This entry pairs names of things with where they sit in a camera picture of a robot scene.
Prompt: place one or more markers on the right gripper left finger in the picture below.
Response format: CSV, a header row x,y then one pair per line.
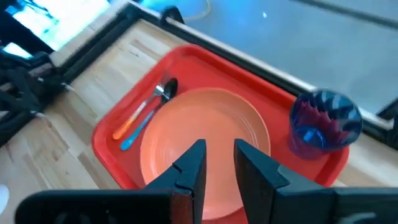
x,y
186,177

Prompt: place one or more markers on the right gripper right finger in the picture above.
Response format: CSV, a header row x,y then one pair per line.
x,y
264,186

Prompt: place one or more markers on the pink plastic bowl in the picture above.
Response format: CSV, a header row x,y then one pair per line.
x,y
202,124

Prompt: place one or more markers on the blue ribbed plastic cup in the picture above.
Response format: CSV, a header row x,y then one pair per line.
x,y
311,137

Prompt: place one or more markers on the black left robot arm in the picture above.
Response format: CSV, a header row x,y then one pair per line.
x,y
21,87

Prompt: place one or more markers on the red plastic tray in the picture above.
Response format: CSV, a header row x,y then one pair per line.
x,y
199,68

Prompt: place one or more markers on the dark grey desk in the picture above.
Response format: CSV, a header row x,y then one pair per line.
x,y
18,34

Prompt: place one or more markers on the black aluminium table frame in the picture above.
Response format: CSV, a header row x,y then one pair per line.
x,y
101,42

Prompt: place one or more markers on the black frame clamp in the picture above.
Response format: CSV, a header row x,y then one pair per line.
x,y
171,12

